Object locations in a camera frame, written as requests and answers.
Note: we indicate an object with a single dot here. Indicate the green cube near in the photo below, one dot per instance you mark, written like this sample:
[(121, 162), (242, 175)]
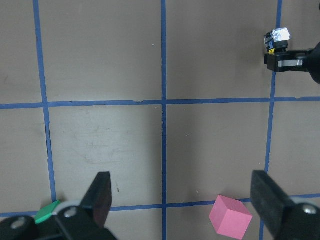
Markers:
[(46, 212)]

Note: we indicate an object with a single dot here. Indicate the yellow push button switch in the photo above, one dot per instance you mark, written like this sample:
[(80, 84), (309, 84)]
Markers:
[(276, 41)]

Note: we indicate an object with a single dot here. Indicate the pink cube centre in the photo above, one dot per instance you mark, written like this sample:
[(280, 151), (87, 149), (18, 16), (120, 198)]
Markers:
[(230, 217)]

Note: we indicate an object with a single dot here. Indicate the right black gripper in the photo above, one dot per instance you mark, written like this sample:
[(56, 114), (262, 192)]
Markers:
[(295, 61)]

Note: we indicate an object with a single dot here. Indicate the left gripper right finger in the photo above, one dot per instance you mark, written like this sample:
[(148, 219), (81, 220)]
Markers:
[(286, 217)]

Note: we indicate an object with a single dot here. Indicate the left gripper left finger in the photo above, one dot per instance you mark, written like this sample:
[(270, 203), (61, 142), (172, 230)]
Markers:
[(86, 220)]

